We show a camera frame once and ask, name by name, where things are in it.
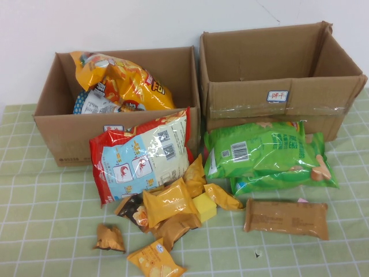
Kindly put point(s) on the large yellow fries snack bag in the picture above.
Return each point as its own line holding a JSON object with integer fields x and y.
{"x": 135, "y": 86}

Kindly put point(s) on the yellow cheese cracker packet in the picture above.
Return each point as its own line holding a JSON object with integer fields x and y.
{"x": 155, "y": 259}

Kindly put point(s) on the gold brown snack packet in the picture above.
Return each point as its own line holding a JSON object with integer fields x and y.
{"x": 109, "y": 238}

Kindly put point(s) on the small yellow snack packet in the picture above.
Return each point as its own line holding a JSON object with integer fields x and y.
{"x": 222, "y": 196}
{"x": 170, "y": 202}
{"x": 194, "y": 176}

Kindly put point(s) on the green snack bag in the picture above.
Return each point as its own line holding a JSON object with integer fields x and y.
{"x": 259, "y": 184}
{"x": 259, "y": 153}

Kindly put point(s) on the red shrimp cracker bag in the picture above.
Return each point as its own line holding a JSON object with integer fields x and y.
{"x": 129, "y": 164}

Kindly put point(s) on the yellow sponge block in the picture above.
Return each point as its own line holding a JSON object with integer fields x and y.
{"x": 204, "y": 207}

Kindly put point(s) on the taped brown cardboard box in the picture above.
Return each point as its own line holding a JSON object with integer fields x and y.
{"x": 245, "y": 98}

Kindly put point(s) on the white blue label sticker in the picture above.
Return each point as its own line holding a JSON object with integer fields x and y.
{"x": 278, "y": 96}
{"x": 111, "y": 128}

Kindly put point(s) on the dark brown pastry packet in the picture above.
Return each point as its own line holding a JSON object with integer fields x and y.
{"x": 129, "y": 209}

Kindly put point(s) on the blue chips bag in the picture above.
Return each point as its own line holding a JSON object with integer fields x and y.
{"x": 92, "y": 105}

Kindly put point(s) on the printed brown cardboard box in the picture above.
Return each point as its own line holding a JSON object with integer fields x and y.
{"x": 72, "y": 138}

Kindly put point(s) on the long brown biscuit pack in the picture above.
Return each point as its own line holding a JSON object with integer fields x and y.
{"x": 285, "y": 219}

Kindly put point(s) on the pink paper note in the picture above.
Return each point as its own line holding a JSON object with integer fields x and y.
{"x": 302, "y": 200}

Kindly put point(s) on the green checked tablecloth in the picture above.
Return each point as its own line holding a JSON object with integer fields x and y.
{"x": 43, "y": 202}

